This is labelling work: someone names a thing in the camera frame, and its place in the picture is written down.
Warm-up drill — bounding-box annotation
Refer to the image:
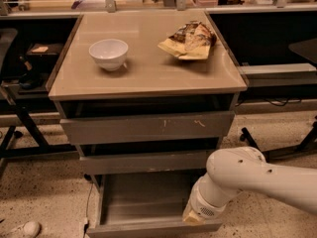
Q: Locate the black floor cable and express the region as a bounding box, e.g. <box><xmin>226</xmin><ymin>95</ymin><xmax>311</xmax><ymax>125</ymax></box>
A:
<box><xmin>82</xmin><ymin>181</ymin><xmax>95</xmax><ymax>236</ymax></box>

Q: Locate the grey drawer cabinet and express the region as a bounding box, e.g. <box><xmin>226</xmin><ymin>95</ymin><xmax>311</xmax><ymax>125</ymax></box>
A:
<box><xmin>48</xmin><ymin>10</ymin><xmax>249</xmax><ymax>186</ymax></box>

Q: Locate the grey top drawer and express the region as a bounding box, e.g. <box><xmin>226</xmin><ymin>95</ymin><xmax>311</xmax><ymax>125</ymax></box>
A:
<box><xmin>59</xmin><ymin>94</ymin><xmax>236</xmax><ymax>146</ymax></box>

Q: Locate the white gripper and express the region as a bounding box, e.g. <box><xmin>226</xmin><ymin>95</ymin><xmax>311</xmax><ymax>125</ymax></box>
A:
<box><xmin>182</xmin><ymin>182</ymin><xmax>226</xmax><ymax>225</ymax></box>

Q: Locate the grey middle drawer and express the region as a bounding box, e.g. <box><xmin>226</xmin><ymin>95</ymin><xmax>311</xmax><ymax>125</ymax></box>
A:
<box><xmin>80</xmin><ymin>138</ymin><xmax>219</xmax><ymax>175</ymax></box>

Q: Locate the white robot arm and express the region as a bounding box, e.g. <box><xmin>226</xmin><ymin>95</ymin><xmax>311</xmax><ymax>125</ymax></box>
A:
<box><xmin>182</xmin><ymin>147</ymin><xmax>317</xmax><ymax>226</ymax></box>

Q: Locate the crumpled chip bag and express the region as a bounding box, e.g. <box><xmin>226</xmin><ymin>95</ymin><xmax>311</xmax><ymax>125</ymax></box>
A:
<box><xmin>158</xmin><ymin>21</ymin><xmax>217</xmax><ymax>60</ymax></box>

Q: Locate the white shoe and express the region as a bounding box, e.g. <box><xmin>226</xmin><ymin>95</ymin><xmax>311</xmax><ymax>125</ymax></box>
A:
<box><xmin>0</xmin><ymin>221</ymin><xmax>41</xmax><ymax>238</ymax></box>

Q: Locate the black box with note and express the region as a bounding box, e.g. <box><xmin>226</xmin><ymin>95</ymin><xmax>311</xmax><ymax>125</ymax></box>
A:
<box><xmin>26</xmin><ymin>43</ymin><xmax>63</xmax><ymax>63</ymax></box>

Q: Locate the grey drawer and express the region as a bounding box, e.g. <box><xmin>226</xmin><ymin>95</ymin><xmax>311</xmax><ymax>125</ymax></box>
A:
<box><xmin>80</xmin><ymin>138</ymin><xmax>219</xmax><ymax>175</ymax></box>
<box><xmin>87</xmin><ymin>170</ymin><xmax>222</xmax><ymax>238</ymax></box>
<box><xmin>59</xmin><ymin>94</ymin><xmax>236</xmax><ymax>146</ymax></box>

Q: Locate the black wheeled stand base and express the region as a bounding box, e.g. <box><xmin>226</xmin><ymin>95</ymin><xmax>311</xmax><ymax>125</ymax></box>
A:
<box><xmin>239</xmin><ymin>116</ymin><xmax>317</xmax><ymax>162</ymax></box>

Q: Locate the grey bottom drawer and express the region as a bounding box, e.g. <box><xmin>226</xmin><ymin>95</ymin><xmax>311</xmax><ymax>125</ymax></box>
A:
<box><xmin>87</xmin><ymin>170</ymin><xmax>222</xmax><ymax>238</ymax></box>

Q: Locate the white bowl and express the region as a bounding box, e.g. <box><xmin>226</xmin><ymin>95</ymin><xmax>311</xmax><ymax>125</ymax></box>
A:
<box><xmin>89</xmin><ymin>39</ymin><xmax>129</xmax><ymax>71</ymax></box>

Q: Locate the black table frame left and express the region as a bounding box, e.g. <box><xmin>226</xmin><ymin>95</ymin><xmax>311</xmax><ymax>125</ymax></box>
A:
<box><xmin>0</xmin><ymin>82</ymin><xmax>76</xmax><ymax>173</ymax></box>

